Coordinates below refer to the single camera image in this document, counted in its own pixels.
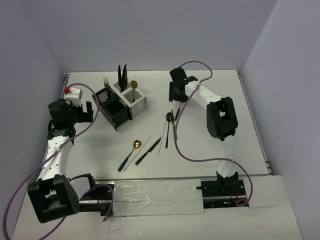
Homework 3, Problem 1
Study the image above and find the black serrated knife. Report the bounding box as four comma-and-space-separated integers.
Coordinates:
117, 65, 123, 92

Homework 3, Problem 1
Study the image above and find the gold spoon green handle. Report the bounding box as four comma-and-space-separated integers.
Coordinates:
117, 139, 142, 172
130, 80, 138, 103

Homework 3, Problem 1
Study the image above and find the gold knife green handle short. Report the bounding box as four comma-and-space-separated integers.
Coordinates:
125, 68, 128, 88

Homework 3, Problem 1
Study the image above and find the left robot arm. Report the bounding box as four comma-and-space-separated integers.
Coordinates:
27, 98, 94, 223

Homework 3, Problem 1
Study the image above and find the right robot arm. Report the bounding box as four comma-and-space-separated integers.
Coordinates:
168, 67, 239, 196

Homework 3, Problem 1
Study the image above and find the black spoon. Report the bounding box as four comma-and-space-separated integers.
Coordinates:
165, 112, 171, 149

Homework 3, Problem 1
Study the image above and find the black utensil caddy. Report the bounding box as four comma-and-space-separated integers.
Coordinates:
95, 88, 133, 131

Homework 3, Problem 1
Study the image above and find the white utensil caddy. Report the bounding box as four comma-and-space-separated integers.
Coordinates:
111, 80, 148, 119

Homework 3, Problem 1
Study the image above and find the white chopstick long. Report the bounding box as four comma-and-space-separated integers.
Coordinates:
122, 135, 152, 172

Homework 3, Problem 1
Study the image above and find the silver tape sheet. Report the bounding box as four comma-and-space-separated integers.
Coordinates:
112, 179, 204, 217

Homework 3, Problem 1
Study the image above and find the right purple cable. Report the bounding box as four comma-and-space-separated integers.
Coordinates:
173, 61, 253, 206

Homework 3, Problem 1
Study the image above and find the purple cable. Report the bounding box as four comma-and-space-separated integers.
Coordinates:
173, 61, 253, 206
2, 82, 115, 240

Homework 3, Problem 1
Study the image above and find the gold knife dark handle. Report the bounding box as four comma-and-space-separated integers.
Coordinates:
135, 137, 162, 166

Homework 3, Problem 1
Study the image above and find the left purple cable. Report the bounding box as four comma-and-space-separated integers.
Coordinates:
2, 82, 115, 240

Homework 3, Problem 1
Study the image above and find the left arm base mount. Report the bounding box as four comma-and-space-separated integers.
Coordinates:
78, 184, 113, 217

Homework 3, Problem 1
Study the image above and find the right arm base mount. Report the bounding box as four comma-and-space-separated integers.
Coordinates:
196, 180, 247, 209

